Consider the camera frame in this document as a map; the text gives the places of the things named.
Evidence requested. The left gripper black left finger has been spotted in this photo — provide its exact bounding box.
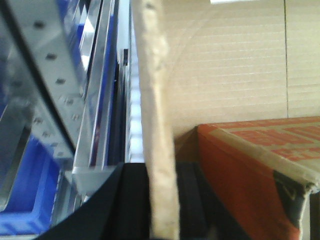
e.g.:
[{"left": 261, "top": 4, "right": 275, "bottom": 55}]
[{"left": 38, "top": 163, "right": 150, "bottom": 240}]

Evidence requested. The red and tan carton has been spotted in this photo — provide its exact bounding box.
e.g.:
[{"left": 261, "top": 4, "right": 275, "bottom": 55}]
[{"left": 196, "top": 116, "right": 320, "bottom": 240}]

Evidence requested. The perforated steel shelf upright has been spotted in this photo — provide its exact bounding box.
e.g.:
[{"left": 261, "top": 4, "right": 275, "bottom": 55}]
[{"left": 0, "top": 0, "right": 87, "bottom": 159}]

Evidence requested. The blue plastic bin left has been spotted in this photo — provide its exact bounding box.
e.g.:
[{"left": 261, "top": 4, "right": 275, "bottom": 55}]
[{"left": 0, "top": 105, "right": 60, "bottom": 237}]

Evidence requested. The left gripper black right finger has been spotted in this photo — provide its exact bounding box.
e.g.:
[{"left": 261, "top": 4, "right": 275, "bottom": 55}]
[{"left": 176, "top": 162, "right": 250, "bottom": 240}]

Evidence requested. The large cardboard box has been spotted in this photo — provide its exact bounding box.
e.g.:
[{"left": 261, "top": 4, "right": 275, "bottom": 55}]
[{"left": 131, "top": 0, "right": 320, "bottom": 240}]

